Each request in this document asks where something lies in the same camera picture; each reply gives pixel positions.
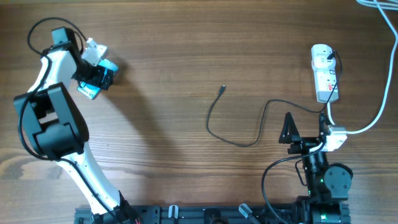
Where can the white power strip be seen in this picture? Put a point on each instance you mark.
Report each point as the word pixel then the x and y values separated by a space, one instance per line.
pixel 325 80

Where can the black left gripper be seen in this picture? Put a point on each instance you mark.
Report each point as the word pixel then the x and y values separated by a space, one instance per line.
pixel 96 79

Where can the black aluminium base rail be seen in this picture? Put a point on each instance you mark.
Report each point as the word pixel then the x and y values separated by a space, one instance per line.
pixel 211 214

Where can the white USB charger plug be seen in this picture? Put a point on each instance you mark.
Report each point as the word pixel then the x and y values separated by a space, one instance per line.
pixel 323 62

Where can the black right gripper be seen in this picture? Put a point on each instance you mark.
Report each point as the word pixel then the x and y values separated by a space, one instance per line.
pixel 303 144

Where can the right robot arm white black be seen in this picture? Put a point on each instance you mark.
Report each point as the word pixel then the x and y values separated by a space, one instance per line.
pixel 327 184

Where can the teal screen smartphone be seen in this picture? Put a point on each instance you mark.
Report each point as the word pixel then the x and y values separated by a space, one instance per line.
pixel 91 91

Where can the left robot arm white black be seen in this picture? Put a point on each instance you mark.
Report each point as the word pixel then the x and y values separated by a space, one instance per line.
pixel 51 128

